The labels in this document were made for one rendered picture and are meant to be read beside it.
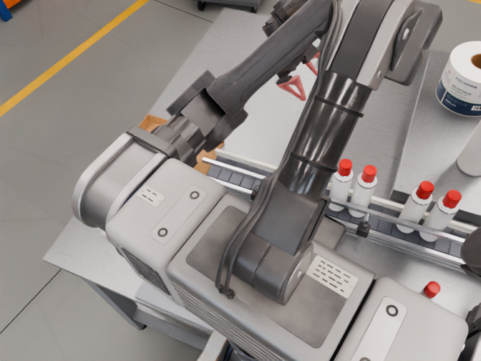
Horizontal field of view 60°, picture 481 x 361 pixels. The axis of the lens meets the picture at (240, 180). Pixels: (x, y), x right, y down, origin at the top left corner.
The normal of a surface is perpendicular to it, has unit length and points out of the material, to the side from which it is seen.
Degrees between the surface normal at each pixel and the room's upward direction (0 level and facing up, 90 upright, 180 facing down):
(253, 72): 64
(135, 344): 0
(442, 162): 0
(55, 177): 0
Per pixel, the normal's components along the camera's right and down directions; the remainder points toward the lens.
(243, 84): -0.19, 0.49
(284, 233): -0.44, 0.09
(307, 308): -0.07, -0.56
